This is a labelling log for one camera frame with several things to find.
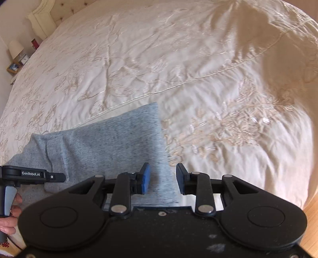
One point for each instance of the white table lamp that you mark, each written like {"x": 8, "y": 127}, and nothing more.
{"x": 16, "y": 48}

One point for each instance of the grey speckled pants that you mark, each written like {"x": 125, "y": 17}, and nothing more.
{"x": 99, "y": 148}

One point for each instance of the person's left hand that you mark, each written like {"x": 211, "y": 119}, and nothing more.
{"x": 8, "y": 223}

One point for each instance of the cream embroidered bedspread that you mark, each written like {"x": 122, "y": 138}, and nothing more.
{"x": 174, "y": 62}

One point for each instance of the small white alarm clock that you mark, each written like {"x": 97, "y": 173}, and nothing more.
{"x": 24, "y": 59}

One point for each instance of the wooden picture frame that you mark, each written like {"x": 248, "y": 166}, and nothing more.
{"x": 13, "y": 67}

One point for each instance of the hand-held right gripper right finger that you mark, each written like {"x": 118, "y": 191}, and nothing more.
{"x": 180, "y": 179}

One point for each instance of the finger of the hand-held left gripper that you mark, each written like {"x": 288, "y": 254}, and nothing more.
{"x": 57, "y": 177}

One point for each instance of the red box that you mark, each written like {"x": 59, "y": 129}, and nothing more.
{"x": 35, "y": 43}

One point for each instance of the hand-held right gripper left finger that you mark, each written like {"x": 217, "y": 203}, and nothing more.
{"x": 144, "y": 178}

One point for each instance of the cream bedside table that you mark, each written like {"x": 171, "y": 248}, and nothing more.
{"x": 18, "y": 74}

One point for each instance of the cream tufted headboard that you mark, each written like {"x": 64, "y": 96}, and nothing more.
{"x": 42, "y": 17}

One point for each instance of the white bed sheet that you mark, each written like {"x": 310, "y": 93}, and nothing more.
{"x": 218, "y": 201}

